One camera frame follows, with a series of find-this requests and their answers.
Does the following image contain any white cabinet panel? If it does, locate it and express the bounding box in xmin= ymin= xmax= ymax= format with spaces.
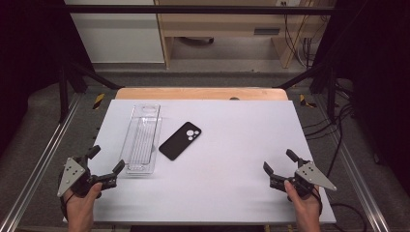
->
xmin=63 ymin=0 xmax=166 ymax=64

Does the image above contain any black horizontal frame bar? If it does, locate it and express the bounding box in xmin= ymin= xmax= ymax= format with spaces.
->
xmin=64 ymin=4 xmax=339 ymax=15

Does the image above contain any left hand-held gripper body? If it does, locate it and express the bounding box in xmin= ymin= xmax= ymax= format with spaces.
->
xmin=57 ymin=156 xmax=118 ymax=198

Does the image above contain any person's left hand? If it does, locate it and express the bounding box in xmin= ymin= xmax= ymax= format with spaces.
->
xmin=64 ymin=183 xmax=103 ymax=220

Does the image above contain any black looped floor cable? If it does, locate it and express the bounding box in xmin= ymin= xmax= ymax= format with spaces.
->
xmin=328 ymin=202 xmax=369 ymax=232

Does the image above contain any office chair base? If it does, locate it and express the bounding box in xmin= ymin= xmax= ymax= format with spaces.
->
xmin=178 ymin=36 xmax=216 ymax=46

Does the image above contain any aluminium floor rail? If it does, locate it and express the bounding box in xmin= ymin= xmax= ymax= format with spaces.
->
xmin=313 ymin=96 xmax=392 ymax=232
xmin=0 ymin=93 xmax=82 ymax=232

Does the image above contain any black phone case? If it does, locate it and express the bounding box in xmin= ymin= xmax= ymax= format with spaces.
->
xmin=158 ymin=121 xmax=203 ymax=161

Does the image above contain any person's right hand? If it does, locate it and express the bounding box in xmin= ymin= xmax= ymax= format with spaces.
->
xmin=283 ymin=180 xmax=321 ymax=220

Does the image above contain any black curtain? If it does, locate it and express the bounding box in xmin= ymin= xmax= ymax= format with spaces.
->
xmin=0 ymin=0 xmax=95 ymax=158
xmin=313 ymin=0 xmax=410 ymax=188

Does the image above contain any wooden office desk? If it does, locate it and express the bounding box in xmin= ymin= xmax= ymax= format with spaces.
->
xmin=154 ymin=0 xmax=337 ymax=70

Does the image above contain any bundle of desk cables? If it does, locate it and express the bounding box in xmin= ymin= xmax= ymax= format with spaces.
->
xmin=282 ymin=1 xmax=321 ymax=70

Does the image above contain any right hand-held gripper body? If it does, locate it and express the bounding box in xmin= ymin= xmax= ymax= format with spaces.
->
xmin=270 ymin=160 xmax=337 ymax=198

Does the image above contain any clear plastic tray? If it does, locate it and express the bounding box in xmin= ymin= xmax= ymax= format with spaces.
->
xmin=119 ymin=103 xmax=162 ymax=176

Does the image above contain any black diagonal frame brace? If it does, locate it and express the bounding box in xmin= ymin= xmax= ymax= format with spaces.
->
xmin=68 ymin=61 xmax=124 ymax=91
xmin=273 ymin=62 xmax=327 ymax=90

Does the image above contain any yellow black hazard tape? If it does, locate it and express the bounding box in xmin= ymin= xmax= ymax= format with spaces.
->
xmin=299 ymin=94 xmax=317 ymax=108
xmin=92 ymin=93 xmax=106 ymax=110

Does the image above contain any black upright frame post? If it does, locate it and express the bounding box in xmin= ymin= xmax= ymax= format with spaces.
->
xmin=58 ymin=65 xmax=70 ymax=124

